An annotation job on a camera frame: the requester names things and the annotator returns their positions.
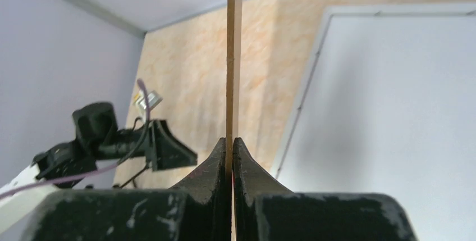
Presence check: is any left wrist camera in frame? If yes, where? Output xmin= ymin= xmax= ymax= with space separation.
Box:
xmin=132 ymin=90 xmax=163 ymax=115

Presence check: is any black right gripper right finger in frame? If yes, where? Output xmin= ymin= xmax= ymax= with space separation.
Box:
xmin=233 ymin=138 xmax=417 ymax=240

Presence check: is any landscape photo print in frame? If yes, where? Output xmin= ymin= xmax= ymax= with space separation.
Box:
xmin=278 ymin=16 xmax=475 ymax=240

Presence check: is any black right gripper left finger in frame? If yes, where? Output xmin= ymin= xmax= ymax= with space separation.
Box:
xmin=21 ymin=138 xmax=227 ymax=240

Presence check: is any white picture frame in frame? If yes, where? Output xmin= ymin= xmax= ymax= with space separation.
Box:
xmin=269 ymin=2 xmax=475 ymax=179

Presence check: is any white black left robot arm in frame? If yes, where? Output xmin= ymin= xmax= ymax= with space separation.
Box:
xmin=1 ymin=100 xmax=198 ymax=232

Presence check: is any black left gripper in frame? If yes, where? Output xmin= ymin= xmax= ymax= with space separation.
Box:
xmin=33 ymin=102 xmax=198 ymax=189

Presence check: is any brown frame backing board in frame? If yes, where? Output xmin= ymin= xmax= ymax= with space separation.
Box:
xmin=225 ymin=0 xmax=242 ymax=240

